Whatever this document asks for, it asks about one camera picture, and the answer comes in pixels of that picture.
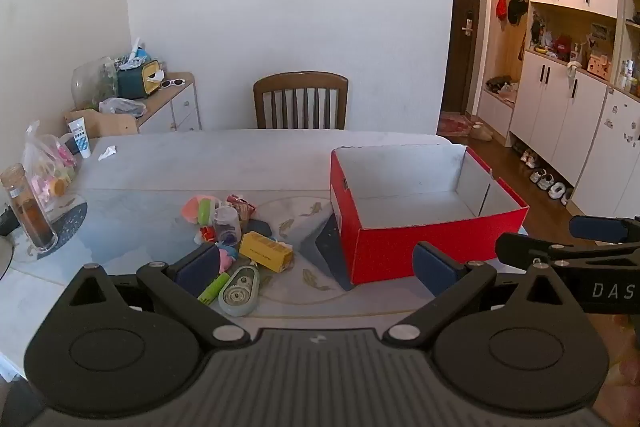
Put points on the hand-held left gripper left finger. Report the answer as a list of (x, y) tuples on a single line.
[(199, 266)]

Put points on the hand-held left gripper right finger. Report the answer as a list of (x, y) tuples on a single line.
[(436, 268)]

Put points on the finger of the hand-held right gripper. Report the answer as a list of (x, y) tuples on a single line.
[(520, 248), (597, 229)]

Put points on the red cardboard box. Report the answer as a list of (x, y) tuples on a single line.
[(400, 252)]

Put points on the pink heart-shaped bowl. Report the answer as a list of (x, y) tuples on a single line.
[(191, 209)]

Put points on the yellow small carton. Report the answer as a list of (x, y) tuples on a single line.
[(264, 251)]

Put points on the pink small toy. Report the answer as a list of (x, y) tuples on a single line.
[(227, 257)]

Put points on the small red toy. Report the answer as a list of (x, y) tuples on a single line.
[(207, 234)]

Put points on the clear plastic cup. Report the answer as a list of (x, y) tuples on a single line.
[(227, 227)]

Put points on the grey correction tape dispenser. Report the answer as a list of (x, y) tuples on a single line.
[(240, 291)]

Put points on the row of shoes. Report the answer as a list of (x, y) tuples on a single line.
[(547, 181)]

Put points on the dark blue coaster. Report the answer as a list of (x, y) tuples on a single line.
[(260, 229)]

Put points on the red snack packet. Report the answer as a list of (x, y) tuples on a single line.
[(242, 205)]

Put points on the beige slippers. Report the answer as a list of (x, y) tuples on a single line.
[(481, 132)]

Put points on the dark round placemat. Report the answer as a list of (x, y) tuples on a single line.
[(70, 219)]

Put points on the red door mat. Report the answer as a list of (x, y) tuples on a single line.
[(454, 126)]

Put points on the crumpled white tissue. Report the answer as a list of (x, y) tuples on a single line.
[(107, 153)]

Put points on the white side cabinet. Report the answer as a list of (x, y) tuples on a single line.
[(172, 107)]

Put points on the light wooden chair back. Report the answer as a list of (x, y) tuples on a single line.
[(107, 124)]

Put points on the white tube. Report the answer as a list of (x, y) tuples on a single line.
[(80, 138)]

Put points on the glass jar with brown contents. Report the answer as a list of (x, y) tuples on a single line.
[(30, 217)]

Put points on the clear plastic bag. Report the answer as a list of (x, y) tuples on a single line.
[(122, 106)]

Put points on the clear bag of pink items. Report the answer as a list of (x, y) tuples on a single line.
[(47, 167)]

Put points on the white sunglasses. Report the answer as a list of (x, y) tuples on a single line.
[(172, 83)]

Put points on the teal tissue box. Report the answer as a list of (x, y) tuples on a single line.
[(135, 81)]

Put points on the large clear glass jar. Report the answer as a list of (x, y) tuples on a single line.
[(92, 82)]

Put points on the dark wooden door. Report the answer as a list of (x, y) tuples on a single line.
[(462, 22)]

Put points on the black bag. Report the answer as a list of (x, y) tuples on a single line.
[(518, 7)]

